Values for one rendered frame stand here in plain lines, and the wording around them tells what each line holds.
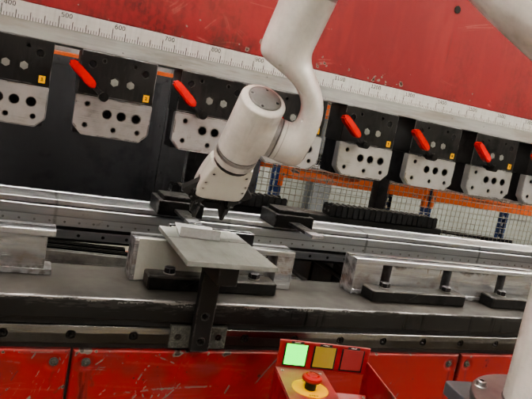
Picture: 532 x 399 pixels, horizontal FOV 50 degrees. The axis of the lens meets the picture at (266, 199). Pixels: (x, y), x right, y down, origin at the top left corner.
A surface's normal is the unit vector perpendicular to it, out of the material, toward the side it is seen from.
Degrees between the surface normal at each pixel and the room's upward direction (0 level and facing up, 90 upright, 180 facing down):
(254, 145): 130
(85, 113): 90
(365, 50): 90
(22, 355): 90
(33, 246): 90
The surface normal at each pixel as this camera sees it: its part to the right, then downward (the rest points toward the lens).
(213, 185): 0.06, 0.78
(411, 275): 0.37, 0.20
